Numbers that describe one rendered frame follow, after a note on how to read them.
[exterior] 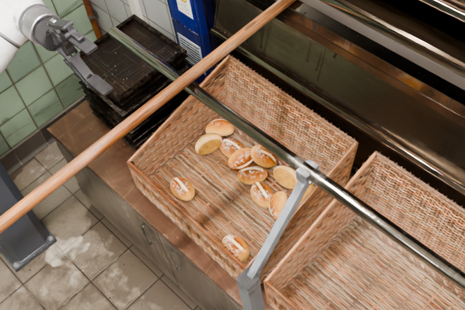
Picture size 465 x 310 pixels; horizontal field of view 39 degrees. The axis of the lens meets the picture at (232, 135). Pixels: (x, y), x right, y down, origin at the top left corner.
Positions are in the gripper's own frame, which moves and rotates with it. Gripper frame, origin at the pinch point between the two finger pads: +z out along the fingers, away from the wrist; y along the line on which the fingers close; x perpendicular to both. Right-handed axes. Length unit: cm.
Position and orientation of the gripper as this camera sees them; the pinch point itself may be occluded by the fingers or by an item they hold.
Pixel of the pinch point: (97, 70)
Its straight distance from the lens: 153.3
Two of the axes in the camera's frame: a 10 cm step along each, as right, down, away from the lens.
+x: -7.1, 6.0, -3.7
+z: 7.0, 5.1, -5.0
